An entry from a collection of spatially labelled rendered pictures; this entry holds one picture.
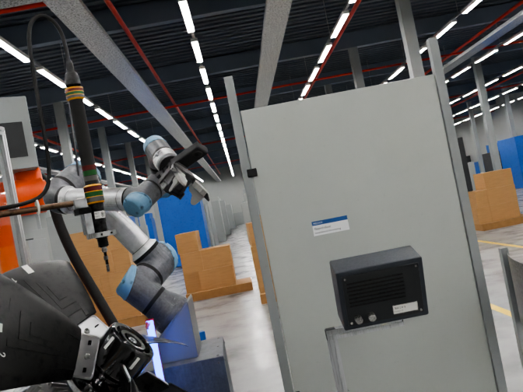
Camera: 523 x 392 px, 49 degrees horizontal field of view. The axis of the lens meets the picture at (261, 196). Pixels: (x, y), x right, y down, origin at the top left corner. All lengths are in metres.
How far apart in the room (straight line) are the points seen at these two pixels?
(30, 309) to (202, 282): 9.44
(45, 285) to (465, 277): 2.46
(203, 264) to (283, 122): 7.53
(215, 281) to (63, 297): 9.18
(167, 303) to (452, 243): 1.84
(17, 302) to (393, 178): 2.44
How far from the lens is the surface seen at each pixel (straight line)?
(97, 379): 1.35
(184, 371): 2.00
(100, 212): 1.43
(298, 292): 3.23
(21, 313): 1.19
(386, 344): 3.36
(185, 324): 2.02
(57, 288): 1.49
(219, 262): 10.57
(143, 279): 2.07
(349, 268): 1.73
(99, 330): 1.41
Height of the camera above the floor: 1.46
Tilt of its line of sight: 1 degrees up
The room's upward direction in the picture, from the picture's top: 11 degrees counter-clockwise
